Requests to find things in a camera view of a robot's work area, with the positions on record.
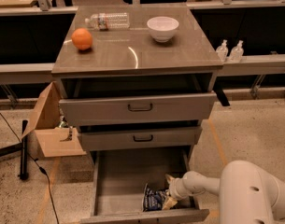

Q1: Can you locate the grey metal railing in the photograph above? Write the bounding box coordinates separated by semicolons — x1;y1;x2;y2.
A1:
0;0;285;85

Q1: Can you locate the black cable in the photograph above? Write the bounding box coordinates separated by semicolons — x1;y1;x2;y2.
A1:
0;102;61;224

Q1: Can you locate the brown cardboard box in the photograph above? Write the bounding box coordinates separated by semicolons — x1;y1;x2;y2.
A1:
21;82;86;157

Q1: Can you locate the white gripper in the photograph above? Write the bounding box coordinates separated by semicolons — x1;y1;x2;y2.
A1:
162;175;192;210

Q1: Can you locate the clear pump bottle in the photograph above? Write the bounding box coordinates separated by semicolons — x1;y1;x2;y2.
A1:
229;40;244;63
216;40;228;62

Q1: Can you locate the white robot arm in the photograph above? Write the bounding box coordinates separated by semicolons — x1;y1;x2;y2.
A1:
164;161;285;224

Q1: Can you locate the blue chip bag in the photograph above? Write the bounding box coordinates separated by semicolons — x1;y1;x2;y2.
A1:
142;184;167;212

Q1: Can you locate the grey top drawer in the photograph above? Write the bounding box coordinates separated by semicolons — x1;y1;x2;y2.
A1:
60;92;217;126

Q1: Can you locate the grey middle drawer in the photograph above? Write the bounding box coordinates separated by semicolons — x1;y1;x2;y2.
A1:
78;126;202;151

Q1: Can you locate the left clear pump bottle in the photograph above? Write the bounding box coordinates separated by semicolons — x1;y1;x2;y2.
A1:
216;40;228;62

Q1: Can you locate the right clear pump bottle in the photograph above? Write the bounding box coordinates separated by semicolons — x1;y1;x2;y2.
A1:
229;40;244;63

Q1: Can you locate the black floor stand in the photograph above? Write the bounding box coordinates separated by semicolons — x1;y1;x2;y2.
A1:
0;119;30;182

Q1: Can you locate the grey drawer cabinet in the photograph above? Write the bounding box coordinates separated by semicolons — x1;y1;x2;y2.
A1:
50;5;224;161

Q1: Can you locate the grey bottom drawer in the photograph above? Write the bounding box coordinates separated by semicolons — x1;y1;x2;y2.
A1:
80;147;209;224

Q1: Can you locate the clear plastic water bottle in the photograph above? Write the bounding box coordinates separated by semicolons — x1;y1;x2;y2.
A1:
85;12;130;31

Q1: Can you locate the white bowl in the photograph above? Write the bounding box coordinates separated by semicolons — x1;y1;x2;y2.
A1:
147;16;179;43

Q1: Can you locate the grey drawer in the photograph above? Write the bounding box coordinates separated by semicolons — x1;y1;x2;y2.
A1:
78;126;202;151
60;92;217;126
80;147;209;224

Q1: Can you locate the orange fruit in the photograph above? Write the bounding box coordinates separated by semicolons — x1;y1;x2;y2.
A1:
71;28;93;50

